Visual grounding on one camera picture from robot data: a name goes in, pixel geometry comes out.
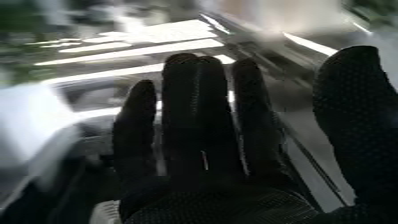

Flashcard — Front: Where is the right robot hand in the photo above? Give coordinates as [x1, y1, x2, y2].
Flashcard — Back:
[111, 45, 398, 224]

